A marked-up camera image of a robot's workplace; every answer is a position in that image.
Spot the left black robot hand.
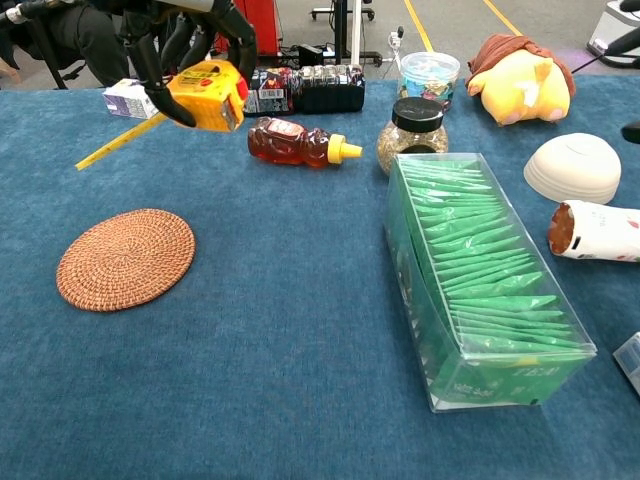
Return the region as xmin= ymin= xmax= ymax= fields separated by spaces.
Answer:
xmin=117 ymin=0 xmax=259 ymax=129

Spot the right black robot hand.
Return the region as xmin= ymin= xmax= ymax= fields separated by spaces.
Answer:
xmin=594 ymin=0 xmax=640 ymax=144

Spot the yellow tape measure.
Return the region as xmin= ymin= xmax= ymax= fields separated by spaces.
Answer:
xmin=74 ymin=58 xmax=250 ymax=172

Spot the black box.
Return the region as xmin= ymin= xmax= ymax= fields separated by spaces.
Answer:
xmin=298 ymin=43 xmax=327 ymax=67

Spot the small white purple carton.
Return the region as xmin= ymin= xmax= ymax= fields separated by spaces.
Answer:
xmin=102 ymin=78 xmax=164 ymax=121

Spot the white sneaker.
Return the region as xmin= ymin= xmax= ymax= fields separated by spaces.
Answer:
xmin=0 ymin=0 xmax=166 ymax=87

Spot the beige upturned bowl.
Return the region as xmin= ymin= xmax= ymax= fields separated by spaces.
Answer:
xmin=523 ymin=132 xmax=623 ymax=206

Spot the white printed drink bottle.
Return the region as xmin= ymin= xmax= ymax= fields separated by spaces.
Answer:
xmin=546 ymin=199 xmax=640 ymax=263

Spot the black tripod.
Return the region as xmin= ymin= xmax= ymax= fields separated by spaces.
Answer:
xmin=327 ymin=0 xmax=384 ymax=67
xmin=19 ymin=14 xmax=67 ymax=91

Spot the white machine housing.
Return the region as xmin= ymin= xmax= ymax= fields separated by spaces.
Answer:
xmin=585 ymin=0 xmax=640 ymax=69

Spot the yellow plush toy brown cape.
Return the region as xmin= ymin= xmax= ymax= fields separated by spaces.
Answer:
xmin=465 ymin=33 xmax=577 ymax=128

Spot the red cabinet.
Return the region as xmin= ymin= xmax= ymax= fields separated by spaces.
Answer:
xmin=234 ymin=0 xmax=284 ymax=56

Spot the bear-shaped honey bottle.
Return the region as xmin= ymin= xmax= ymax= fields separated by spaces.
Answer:
xmin=247 ymin=116 xmax=364 ymax=170

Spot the dark beverage plastic bottle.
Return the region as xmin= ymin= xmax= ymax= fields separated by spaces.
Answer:
xmin=243 ymin=63 xmax=367 ymax=118

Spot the round woven rattan coaster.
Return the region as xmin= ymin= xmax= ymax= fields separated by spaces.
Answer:
xmin=55 ymin=208 xmax=197 ymax=314

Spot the clear box of green sachets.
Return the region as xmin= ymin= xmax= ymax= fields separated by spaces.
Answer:
xmin=383 ymin=152 xmax=598 ymax=414

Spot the clear jar of colourful clips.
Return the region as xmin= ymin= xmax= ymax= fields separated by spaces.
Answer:
xmin=398 ymin=51 xmax=461 ymax=112

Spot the glass spice jar black lid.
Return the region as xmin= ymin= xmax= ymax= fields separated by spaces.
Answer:
xmin=375 ymin=97 xmax=449 ymax=176

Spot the small purple white box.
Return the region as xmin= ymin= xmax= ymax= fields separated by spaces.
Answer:
xmin=612 ymin=331 xmax=640 ymax=396

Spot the small white clamp stand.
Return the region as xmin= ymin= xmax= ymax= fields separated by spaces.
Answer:
xmin=388 ymin=25 xmax=406 ymax=64

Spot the blue table cloth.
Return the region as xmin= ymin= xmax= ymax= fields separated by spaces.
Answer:
xmin=0 ymin=74 xmax=640 ymax=480

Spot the white frame pole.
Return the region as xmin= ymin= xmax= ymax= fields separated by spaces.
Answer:
xmin=349 ymin=0 xmax=362 ymax=66

